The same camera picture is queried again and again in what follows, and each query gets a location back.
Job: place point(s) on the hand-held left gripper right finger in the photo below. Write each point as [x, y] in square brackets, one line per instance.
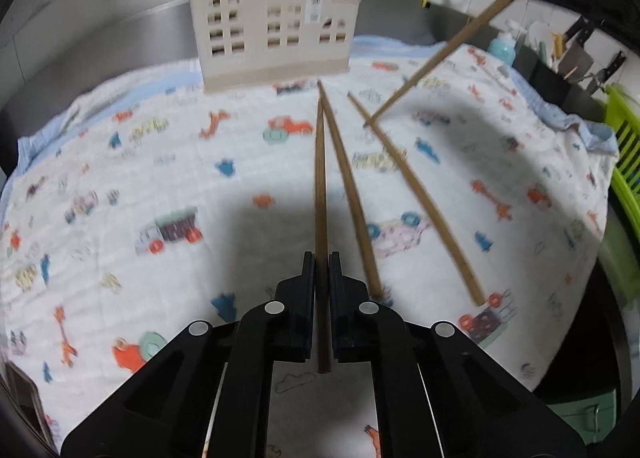
[339, 288]

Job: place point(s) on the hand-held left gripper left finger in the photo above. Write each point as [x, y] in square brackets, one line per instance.
[305, 288]

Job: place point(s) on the wooden chopstick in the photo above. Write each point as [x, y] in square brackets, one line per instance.
[321, 188]
[415, 193]
[350, 188]
[450, 46]

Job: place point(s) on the cream plastic utensil holder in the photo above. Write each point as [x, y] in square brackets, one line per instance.
[260, 58]

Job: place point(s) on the steel cleaver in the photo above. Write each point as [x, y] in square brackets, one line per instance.
[575, 61]

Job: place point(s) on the blue soap pump bottle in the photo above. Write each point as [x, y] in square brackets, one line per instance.
[502, 46]

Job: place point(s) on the black knife holder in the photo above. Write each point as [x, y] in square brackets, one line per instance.
[550, 81]

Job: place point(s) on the green plastic dish rack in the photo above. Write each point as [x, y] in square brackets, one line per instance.
[625, 148]

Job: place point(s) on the white cartoon printed cloth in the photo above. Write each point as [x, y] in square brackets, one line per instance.
[175, 163]

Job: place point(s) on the green metal box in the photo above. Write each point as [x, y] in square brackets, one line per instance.
[585, 413]

